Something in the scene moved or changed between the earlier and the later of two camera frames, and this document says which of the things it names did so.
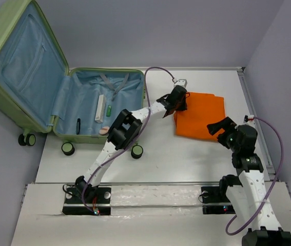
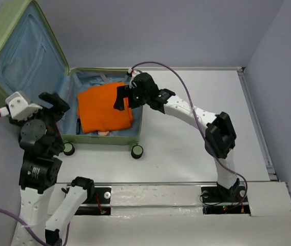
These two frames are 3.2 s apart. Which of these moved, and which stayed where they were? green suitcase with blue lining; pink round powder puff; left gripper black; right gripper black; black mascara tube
Moved: left gripper black; right gripper black
Stayed: black mascara tube; pink round powder puff; green suitcase with blue lining
